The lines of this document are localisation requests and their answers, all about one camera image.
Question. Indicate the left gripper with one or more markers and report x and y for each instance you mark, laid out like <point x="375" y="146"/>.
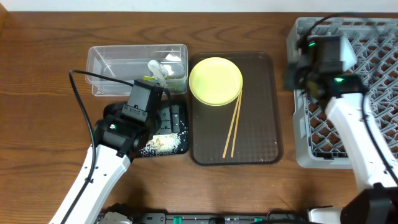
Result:
<point x="170" y="116"/>

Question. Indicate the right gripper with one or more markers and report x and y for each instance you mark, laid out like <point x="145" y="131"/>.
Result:
<point x="292" y="78"/>

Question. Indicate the leftover rice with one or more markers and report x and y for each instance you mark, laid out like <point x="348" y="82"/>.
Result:
<point x="165" y="145"/>

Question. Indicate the white napkin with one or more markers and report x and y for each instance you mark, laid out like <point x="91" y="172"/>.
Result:
<point x="160" y="73"/>

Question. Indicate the yellow plate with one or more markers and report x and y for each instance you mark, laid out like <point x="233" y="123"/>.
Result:
<point x="215" y="81"/>

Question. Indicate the wooden chopstick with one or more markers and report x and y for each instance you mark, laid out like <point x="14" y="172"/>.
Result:
<point x="230" y="133"/>
<point x="236" y="122"/>

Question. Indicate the green snack wrapper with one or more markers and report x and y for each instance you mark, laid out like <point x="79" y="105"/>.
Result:
<point x="175" y="86"/>

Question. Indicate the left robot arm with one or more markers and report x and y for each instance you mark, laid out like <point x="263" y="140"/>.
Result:
<point x="101" y="170"/>

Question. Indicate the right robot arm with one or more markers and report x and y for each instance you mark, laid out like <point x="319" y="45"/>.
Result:
<point x="343" y="99"/>

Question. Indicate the black waste tray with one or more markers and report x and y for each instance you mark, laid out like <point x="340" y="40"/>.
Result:
<point x="144" y="129"/>

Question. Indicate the grey dishwasher rack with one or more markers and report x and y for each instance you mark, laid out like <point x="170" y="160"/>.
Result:
<point x="374" y="42"/>

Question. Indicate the clear plastic waste bin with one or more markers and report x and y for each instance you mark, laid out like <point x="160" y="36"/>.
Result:
<point x="129" y="62"/>

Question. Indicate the brown serving tray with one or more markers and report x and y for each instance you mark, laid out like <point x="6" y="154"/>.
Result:
<point x="259" y="137"/>

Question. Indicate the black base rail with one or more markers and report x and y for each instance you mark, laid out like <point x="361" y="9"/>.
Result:
<point x="161" y="218"/>

